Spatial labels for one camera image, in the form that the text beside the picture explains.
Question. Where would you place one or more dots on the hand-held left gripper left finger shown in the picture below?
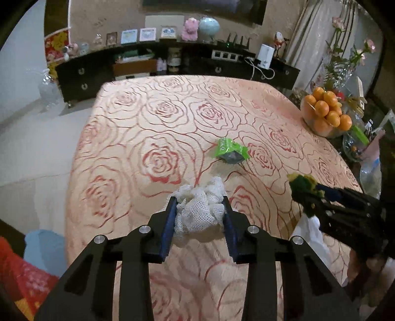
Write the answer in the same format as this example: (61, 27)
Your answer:
(168, 228)

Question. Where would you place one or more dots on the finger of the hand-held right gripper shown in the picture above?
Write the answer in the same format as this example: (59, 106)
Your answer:
(333, 193)
(314, 206)

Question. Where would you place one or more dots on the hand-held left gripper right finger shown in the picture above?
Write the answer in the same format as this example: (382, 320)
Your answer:
(231, 234)

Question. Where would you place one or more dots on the yellow green wrapper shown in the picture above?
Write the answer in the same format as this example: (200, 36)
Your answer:
(304, 183)

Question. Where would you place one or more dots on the white foam net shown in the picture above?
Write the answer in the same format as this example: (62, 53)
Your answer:
(197, 210)

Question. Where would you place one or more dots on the person's right hand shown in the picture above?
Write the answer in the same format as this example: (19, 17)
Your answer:
(361, 274)

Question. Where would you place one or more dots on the white tissue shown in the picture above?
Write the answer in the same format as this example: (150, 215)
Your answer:
(311, 234)

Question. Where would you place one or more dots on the clear plastic bottle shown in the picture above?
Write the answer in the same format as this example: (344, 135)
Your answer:
(370, 179)

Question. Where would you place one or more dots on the glass fishbowl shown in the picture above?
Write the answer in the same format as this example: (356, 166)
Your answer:
(351, 149)

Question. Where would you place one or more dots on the green plastic item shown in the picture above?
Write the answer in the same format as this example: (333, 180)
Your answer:
(359, 134)

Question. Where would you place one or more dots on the glass fruit bowl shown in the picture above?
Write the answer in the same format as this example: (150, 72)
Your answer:
(308, 118)

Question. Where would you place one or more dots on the bowl of oranges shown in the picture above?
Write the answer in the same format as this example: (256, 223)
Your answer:
(324, 108)

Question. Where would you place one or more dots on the green snack wrapper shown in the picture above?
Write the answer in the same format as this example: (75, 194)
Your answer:
(226, 146)

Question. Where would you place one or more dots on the rose pattern tablecloth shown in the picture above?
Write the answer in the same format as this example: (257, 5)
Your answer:
(154, 123)

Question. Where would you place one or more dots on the tall glass flower vase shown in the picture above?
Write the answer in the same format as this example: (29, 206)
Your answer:
(339, 75)

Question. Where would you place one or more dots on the white box appliance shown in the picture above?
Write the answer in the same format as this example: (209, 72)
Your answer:
(265, 55)

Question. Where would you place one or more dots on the striped curtain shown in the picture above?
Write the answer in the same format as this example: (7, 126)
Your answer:
(311, 37)

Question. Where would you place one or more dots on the white red figurine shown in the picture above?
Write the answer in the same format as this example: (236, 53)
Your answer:
(279, 43)

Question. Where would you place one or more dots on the small white bottles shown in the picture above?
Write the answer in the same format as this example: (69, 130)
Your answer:
(162, 64)

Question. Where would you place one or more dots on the cardboard box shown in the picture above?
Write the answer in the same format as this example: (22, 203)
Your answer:
(134, 68)

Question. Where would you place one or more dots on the pink artificial flowers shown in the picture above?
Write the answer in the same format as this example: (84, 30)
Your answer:
(338, 24)

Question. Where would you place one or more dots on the white jar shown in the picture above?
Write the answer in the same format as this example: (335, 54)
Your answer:
(174, 57)

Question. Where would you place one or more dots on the black television cabinet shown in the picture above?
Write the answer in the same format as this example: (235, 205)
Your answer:
(92, 74)

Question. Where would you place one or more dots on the white power strip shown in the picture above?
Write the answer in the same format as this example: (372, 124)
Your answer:
(226, 55)

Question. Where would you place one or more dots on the green packets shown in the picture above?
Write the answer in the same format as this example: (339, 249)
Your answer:
(135, 56)

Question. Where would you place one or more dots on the black router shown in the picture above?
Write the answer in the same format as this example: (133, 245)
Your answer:
(234, 45)

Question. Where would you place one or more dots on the clear glass floor vase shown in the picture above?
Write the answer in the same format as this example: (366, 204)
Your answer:
(50, 91)

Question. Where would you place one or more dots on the pink plush toy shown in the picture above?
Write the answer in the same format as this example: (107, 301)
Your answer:
(189, 29)

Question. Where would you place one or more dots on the small glass ornament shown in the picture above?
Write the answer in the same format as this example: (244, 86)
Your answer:
(98, 40)

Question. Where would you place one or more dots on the small pink figurines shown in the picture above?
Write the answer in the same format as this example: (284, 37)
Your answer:
(75, 49)

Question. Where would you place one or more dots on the pale blue globe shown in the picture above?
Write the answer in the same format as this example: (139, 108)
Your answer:
(209, 26)

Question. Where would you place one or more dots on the black television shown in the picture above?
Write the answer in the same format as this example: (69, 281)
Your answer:
(234, 9)

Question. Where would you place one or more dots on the red yellow floral poster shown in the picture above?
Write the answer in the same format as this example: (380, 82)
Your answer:
(55, 46)

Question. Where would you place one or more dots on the white photo frame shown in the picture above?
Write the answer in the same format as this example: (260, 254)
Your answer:
(128, 37)
(168, 33)
(147, 34)

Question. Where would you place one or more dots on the dark photo frame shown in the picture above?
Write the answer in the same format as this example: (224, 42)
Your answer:
(111, 39)

